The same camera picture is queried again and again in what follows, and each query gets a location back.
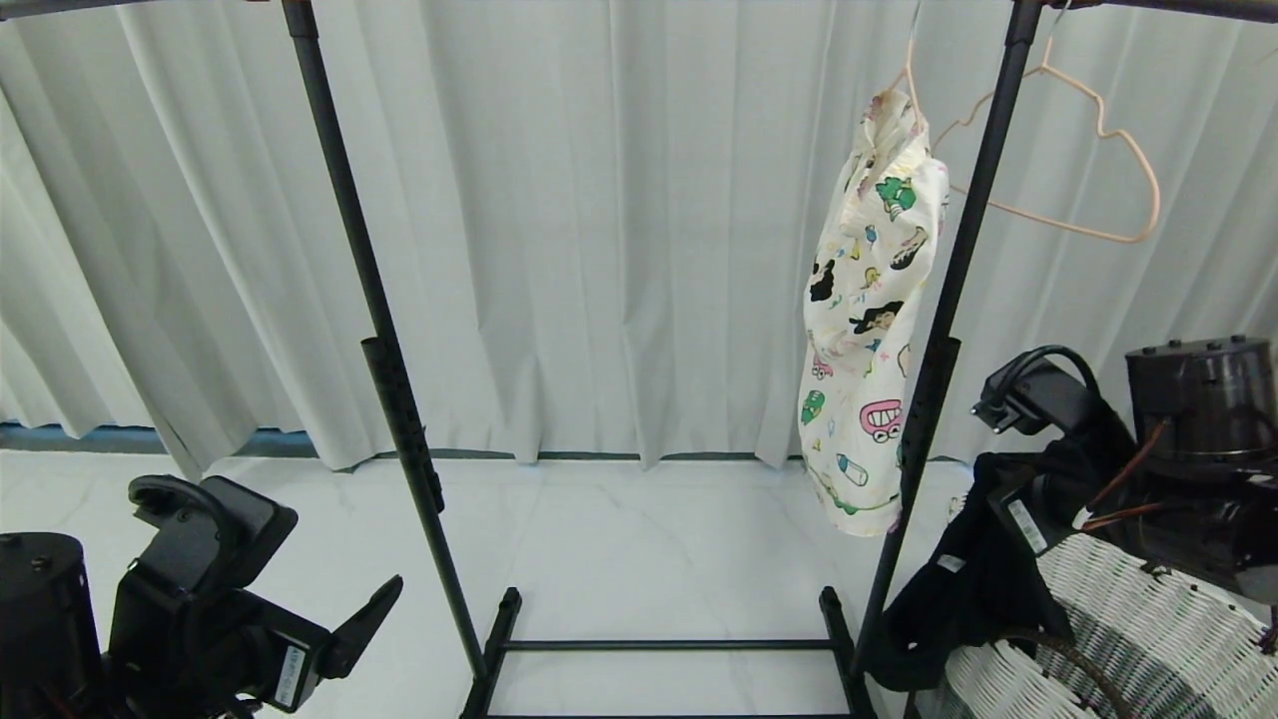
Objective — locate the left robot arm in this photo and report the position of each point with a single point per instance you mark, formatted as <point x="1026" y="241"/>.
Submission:
<point x="40" y="629"/>

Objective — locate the white curtain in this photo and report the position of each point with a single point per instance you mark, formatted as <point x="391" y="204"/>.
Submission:
<point x="599" y="250"/>

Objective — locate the black clothes rack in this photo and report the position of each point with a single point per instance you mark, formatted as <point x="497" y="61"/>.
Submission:
<point x="394" y="399"/>

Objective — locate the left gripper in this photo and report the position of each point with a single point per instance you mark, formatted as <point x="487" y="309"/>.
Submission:
<point x="270" y="659"/>

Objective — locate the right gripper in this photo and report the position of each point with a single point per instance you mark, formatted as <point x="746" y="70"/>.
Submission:
<point x="1068" y="509"/>

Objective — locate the pink clothes hanger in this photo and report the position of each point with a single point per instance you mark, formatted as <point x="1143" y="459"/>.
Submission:
<point x="1058" y="224"/>
<point x="911" y="70"/>

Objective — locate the white laundry basket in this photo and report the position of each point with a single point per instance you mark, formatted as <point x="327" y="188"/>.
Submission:
<point x="1148" y="649"/>

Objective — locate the black garment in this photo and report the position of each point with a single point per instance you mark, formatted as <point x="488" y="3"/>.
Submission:
<point x="958" y="589"/>

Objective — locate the cream printed garment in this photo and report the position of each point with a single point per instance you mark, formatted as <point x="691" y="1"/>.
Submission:
<point x="869" y="350"/>

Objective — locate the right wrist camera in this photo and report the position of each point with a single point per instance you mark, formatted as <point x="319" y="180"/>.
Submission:
<point x="1058" y="409"/>

